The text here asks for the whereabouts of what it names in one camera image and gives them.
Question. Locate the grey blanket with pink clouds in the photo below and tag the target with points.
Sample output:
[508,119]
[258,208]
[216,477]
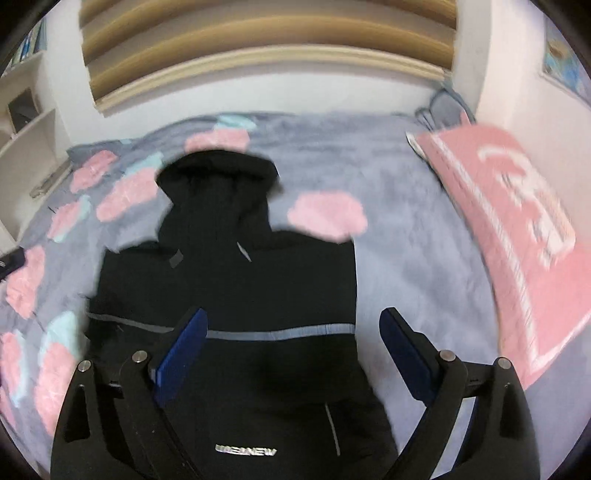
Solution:
[406,258]

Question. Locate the wooden slatted headboard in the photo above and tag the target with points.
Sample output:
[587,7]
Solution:
[258,46]

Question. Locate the black hooded jacket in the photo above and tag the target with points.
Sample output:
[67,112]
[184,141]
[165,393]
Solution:
[258,295]

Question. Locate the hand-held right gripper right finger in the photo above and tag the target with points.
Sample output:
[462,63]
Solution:
[406,355]

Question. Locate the pink pillow with white print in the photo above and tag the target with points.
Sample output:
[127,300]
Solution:
[503,221]

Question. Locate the dark object on bed edge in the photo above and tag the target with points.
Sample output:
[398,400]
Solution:
[10,262]

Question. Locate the grey-blue pillow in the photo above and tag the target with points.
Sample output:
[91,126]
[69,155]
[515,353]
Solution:
[445,108]

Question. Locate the wall poster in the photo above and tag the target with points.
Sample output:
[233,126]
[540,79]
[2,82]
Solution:
[561,55]

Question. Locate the white bookshelf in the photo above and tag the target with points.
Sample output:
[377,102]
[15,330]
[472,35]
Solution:
[27,138]

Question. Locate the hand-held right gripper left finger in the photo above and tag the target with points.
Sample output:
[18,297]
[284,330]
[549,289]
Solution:
[181,350]

